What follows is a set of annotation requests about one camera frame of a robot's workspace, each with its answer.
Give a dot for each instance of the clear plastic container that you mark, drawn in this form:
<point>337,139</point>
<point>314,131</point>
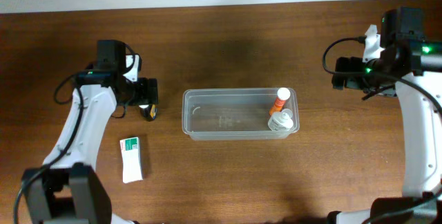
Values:
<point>234,114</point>

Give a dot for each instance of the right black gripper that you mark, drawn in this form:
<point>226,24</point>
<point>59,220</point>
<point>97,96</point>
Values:
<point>340,73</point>

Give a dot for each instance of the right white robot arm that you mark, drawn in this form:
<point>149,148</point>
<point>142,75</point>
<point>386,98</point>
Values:
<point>399,61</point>

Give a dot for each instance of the white green medicine box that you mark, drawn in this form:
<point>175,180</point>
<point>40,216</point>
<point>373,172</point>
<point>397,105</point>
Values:
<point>131,159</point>

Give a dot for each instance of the orange tube white cap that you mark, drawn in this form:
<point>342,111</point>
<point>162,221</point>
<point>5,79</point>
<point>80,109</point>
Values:
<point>282,95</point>

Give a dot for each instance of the dark brown bottle white cap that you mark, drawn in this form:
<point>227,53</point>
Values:
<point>149,112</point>

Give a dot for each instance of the white plastic bottle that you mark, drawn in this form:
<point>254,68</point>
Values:
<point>281,120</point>

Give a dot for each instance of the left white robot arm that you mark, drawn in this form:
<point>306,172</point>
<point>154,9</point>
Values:
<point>66,188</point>

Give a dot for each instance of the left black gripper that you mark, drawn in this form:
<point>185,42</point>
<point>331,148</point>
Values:
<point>150,91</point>

